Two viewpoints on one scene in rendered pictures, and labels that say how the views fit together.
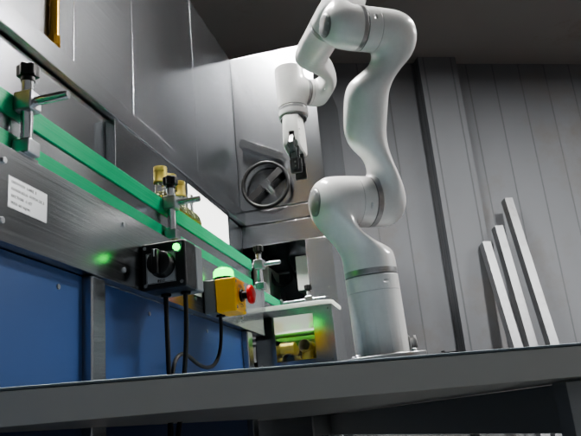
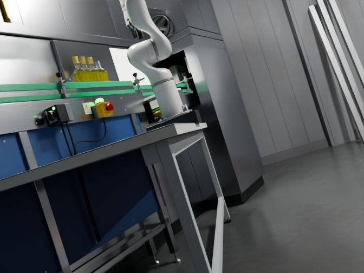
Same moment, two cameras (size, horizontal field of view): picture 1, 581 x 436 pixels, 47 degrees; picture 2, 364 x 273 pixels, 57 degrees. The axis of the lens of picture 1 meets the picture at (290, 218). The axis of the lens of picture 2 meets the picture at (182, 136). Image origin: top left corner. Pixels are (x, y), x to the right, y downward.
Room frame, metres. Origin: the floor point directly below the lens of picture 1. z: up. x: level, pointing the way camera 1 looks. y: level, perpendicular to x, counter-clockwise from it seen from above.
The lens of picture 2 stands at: (-0.16, -0.74, 0.71)
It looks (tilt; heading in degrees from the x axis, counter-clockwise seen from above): 0 degrees down; 19
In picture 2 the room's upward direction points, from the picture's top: 18 degrees counter-clockwise
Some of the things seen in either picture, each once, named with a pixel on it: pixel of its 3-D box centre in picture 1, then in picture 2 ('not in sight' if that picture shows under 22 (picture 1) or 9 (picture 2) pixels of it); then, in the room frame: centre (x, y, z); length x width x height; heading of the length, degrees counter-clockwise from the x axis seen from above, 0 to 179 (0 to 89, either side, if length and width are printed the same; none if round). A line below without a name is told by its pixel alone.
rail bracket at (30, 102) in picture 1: (42, 107); not in sight; (0.78, 0.31, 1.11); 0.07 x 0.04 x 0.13; 77
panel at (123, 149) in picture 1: (181, 226); (110, 69); (2.02, 0.35, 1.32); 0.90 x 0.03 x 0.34; 167
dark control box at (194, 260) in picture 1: (172, 270); (59, 115); (1.12, 0.21, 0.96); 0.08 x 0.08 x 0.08; 77
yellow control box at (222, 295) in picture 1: (226, 298); (103, 110); (1.39, 0.15, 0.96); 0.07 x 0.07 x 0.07; 77
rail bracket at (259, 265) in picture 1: (251, 268); (134, 83); (1.82, 0.12, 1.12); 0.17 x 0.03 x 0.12; 77
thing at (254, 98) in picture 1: (296, 169); (180, 10); (3.01, -0.05, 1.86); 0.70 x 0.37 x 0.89; 167
